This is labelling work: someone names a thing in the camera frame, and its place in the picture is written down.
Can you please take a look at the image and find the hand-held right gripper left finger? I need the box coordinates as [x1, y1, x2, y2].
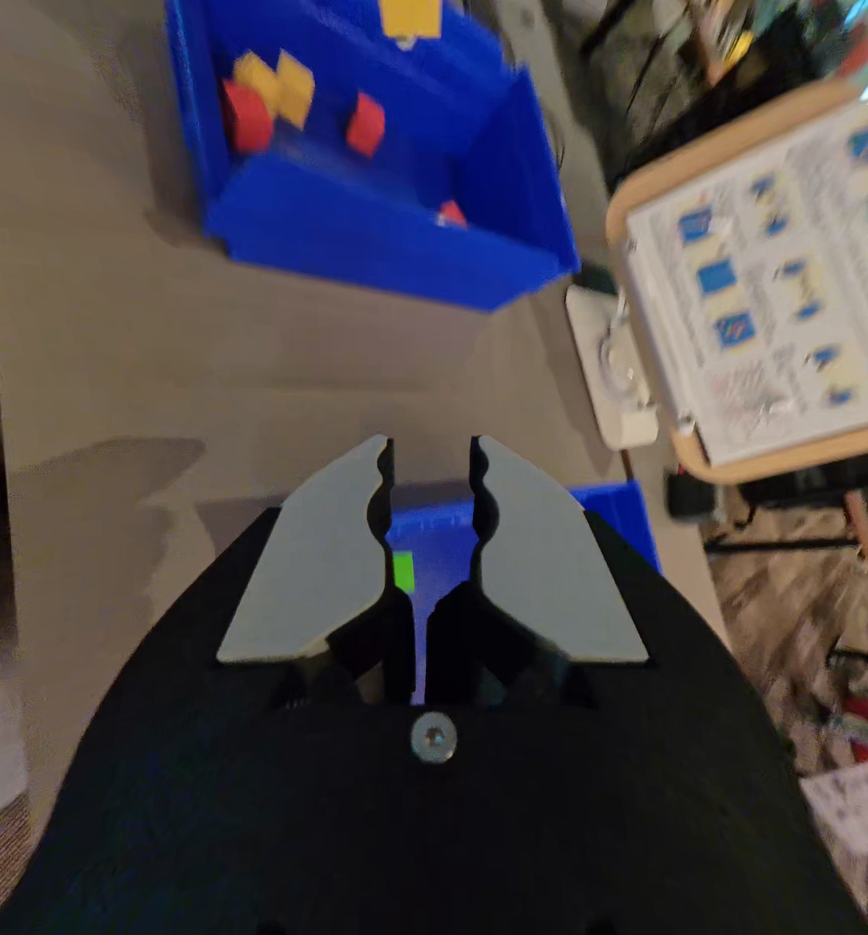
[217, 436, 416, 706]

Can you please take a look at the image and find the printed instruction sheet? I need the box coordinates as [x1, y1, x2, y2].
[627, 95, 868, 468]

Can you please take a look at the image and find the white stand base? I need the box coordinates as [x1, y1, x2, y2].
[565, 283, 661, 450]

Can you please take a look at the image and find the yellow wooden cube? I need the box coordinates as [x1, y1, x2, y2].
[277, 51, 315, 131]
[379, 0, 442, 39]
[233, 51, 281, 111]

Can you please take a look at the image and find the printed paper sheet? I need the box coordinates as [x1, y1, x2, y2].
[802, 760, 868, 856]

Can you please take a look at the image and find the instruction sheet on wooden board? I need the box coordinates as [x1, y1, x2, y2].
[605, 76, 868, 485]

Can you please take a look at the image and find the blue plastic bin with cubes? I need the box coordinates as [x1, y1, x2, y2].
[385, 478, 663, 706]

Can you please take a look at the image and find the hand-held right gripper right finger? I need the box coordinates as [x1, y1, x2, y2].
[425, 436, 650, 706]

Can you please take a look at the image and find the black box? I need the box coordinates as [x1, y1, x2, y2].
[666, 471, 721, 521]

